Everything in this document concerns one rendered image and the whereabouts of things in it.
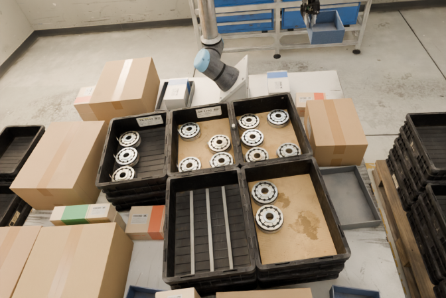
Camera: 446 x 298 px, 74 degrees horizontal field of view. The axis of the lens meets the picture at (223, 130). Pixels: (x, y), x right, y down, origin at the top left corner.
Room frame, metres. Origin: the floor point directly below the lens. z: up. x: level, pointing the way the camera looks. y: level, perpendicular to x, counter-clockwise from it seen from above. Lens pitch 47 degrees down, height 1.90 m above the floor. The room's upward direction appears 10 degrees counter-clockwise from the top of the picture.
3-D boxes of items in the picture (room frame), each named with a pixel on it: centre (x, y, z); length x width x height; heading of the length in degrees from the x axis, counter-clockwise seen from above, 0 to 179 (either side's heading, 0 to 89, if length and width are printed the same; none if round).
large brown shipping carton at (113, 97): (1.49, 0.53, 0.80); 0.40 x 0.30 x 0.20; 174
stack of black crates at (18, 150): (1.40, 1.38, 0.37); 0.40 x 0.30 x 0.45; 169
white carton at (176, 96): (1.45, 0.24, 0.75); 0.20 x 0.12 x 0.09; 169
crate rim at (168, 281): (0.50, 0.11, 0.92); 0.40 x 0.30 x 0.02; 178
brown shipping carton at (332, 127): (0.91, -0.53, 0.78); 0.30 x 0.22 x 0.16; 170
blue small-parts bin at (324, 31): (1.33, -0.59, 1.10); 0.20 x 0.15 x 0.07; 170
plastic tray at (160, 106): (1.44, 0.25, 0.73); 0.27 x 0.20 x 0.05; 168
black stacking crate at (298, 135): (0.89, -0.20, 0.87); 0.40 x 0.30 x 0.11; 178
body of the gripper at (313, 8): (1.32, -0.50, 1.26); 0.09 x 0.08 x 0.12; 167
